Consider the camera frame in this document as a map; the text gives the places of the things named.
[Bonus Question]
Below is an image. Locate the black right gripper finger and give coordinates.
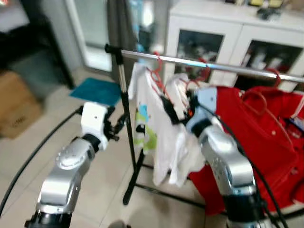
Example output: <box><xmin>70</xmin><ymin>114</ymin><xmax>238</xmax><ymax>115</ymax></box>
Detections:
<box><xmin>161</xmin><ymin>96</ymin><xmax>183</xmax><ymax>125</ymax></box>

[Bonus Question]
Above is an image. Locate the red clothes hanger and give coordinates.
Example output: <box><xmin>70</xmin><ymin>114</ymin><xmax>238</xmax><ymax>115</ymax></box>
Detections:
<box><xmin>183</xmin><ymin>59</ymin><xmax>210</xmax><ymax>91</ymax></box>
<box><xmin>240</xmin><ymin>68</ymin><xmax>285</xmax><ymax>143</ymax></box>
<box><xmin>148</xmin><ymin>53</ymin><xmax>168</xmax><ymax>98</ymax></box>

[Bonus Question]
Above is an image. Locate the teal floor mat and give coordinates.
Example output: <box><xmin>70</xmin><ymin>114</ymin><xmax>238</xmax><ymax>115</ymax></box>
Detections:
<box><xmin>70</xmin><ymin>77</ymin><xmax>123</xmax><ymax>106</ymax></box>

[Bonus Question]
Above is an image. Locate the white printed t-shirt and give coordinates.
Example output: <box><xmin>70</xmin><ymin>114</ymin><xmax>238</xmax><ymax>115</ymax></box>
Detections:
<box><xmin>129</xmin><ymin>63</ymin><xmax>164</xmax><ymax>187</ymax></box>

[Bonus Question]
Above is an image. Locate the plain white garment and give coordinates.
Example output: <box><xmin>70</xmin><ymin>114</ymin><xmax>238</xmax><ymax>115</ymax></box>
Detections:
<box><xmin>164</xmin><ymin>75</ymin><xmax>206</xmax><ymax>187</ymax></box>

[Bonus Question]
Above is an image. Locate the black clothes rack silver bar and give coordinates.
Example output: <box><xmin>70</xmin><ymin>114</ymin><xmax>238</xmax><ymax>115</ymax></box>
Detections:
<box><xmin>104</xmin><ymin>44</ymin><xmax>304</xmax><ymax>212</ymax></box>

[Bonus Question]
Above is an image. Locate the grey curtain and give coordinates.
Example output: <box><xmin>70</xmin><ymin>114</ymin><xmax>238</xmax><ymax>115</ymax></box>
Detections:
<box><xmin>107</xmin><ymin>0</ymin><xmax>138</xmax><ymax>84</ymax></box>

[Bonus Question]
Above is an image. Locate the dark clothing tag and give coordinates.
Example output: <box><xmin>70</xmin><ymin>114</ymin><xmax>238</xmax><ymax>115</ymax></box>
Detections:
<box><xmin>284</xmin><ymin>116</ymin><xmax>304</xmax><ymax>133</ymax></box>

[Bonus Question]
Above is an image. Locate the white framed glass door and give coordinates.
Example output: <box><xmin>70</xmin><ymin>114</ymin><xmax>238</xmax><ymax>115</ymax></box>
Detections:
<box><xmin>64</xmin><ymin>0</ymin><xmax>114</xmax><ymax>72</ymax></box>

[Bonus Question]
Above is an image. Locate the red shirt white trim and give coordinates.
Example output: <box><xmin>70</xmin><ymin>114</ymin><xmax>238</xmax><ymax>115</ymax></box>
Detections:
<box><xmin>280</xmin><ymin>93</ymin><xmax>304</xmax><ymax>205</ymax></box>

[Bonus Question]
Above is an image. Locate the white glass door cabinet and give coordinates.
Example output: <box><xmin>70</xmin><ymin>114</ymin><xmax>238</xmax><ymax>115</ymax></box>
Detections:
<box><xmin>164</xmin><ymin>0</ymin><xmax>304</xmax><ymax>93</ymax></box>

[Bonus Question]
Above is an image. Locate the brown cardboard box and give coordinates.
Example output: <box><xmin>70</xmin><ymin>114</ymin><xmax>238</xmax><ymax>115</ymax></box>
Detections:
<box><xmin>0</xmin><ymin>70</ymin><xmax>43</xmax><ymax>139</ymax></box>

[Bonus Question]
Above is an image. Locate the dark grey furniture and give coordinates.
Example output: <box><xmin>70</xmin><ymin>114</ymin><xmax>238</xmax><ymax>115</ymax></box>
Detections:
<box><xmin>0</xmin><ymin>0</ymin><xmax>76</xmax><ymax>91</ymax></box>

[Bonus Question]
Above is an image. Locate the small black device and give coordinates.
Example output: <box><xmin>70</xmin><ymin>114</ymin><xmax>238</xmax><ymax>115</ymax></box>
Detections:
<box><xmin>256</xmin><ymin>7</ymin><xmax>281</xmax><ymax>20</ymax></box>

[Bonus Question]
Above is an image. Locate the pale right wrist camera mount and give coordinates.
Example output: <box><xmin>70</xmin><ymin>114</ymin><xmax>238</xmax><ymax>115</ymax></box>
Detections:
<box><xmin>195</xmin><ymin>88</ymin><xmax>218</xmax><ymax>120</ymax></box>

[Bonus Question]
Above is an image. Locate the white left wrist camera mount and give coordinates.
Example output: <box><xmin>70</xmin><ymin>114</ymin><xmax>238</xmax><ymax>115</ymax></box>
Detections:
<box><xmin>81</xmin><ymin>102</ymin><xmax>111</xmax><ymax>143</ymax></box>

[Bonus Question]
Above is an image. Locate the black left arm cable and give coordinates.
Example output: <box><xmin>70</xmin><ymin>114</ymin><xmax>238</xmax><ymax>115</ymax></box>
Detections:
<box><xmin>0</xmin><ymin>107</ymin><xmax>84</xmax><ymax>217</ymax></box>

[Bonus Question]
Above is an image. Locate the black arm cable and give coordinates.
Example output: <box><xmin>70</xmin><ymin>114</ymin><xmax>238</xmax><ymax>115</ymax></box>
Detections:
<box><xmin>199</xmin><ymin>104</ymin><xmax>290</xmax><ymax>228</ymax></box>
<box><xmin>0</xmin><ymin>107</ymin><xmax>84</xmax><ymax>217</ymax></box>

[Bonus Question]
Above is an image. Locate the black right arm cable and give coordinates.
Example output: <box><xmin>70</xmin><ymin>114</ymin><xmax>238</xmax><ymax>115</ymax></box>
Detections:
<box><xmin>199</xmin><ymin>104</ymin><xmax>290</xmax><ymax>228</ymax></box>

